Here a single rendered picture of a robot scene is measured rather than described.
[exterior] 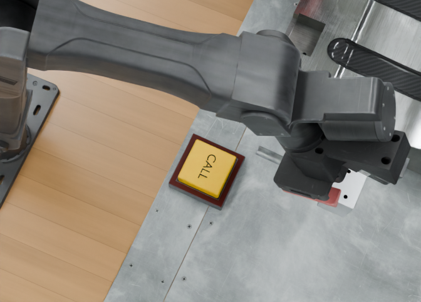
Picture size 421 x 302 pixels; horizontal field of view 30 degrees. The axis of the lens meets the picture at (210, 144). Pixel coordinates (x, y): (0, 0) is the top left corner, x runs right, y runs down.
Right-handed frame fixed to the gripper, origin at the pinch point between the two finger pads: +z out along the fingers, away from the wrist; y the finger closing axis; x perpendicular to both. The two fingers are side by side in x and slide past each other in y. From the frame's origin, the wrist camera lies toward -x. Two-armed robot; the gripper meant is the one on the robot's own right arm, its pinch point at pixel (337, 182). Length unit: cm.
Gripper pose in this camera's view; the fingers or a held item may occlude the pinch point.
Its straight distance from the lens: 94.4
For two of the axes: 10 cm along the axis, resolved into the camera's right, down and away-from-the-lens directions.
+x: -8.2, -2.3, 5.3
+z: 4.0, 4.4, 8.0
